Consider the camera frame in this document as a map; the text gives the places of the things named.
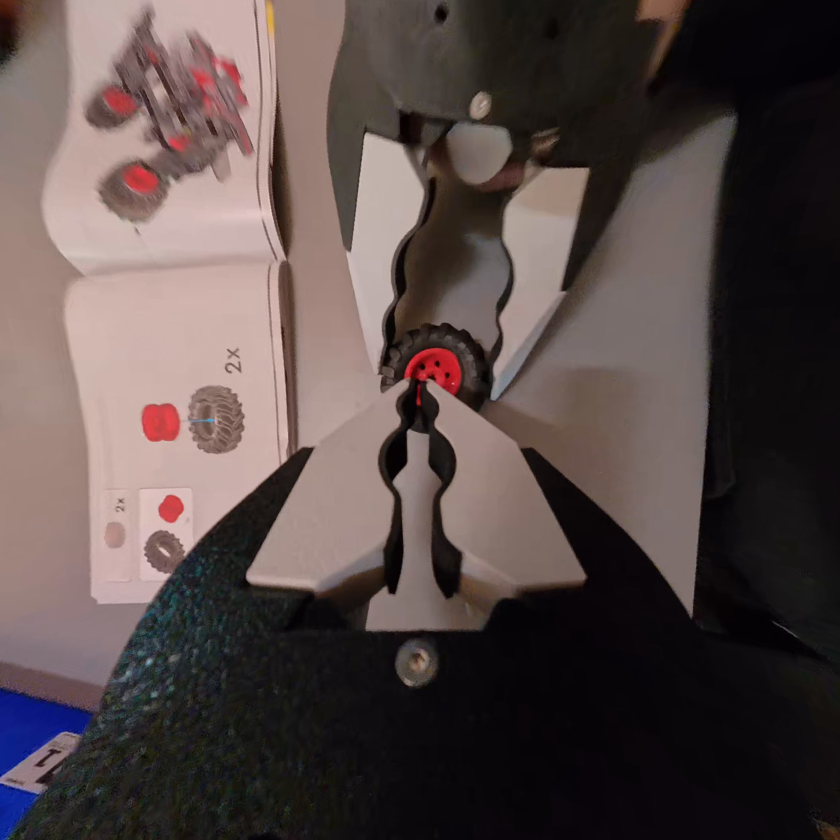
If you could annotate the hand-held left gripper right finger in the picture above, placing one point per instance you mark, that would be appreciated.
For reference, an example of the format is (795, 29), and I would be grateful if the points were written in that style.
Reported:
(508, 518)

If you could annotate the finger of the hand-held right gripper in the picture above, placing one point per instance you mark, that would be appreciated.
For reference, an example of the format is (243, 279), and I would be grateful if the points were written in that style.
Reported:
(380, 216)
(544, 229)

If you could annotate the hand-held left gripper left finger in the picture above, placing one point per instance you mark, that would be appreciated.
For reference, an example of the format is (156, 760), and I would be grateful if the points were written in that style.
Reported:
(328, 518)

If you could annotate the toy wheel with red hub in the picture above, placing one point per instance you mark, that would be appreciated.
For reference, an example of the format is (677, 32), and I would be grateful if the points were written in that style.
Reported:
(436, 367)

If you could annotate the white desk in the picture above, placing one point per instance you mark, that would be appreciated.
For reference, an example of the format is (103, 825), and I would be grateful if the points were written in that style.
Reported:
(623, 407)

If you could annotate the person's right hand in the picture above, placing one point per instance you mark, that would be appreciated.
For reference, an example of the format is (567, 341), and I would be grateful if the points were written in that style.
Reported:
(663, 16)

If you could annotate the white instruction booklet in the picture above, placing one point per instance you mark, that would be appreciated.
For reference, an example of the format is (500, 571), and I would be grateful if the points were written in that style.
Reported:
(164, 315)

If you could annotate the blue plastic bin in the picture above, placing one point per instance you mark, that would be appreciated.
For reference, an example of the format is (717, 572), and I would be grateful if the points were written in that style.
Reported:
(26, 718)

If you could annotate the white printed label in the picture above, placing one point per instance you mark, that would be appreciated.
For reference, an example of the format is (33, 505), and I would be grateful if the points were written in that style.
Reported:
(39, 764)

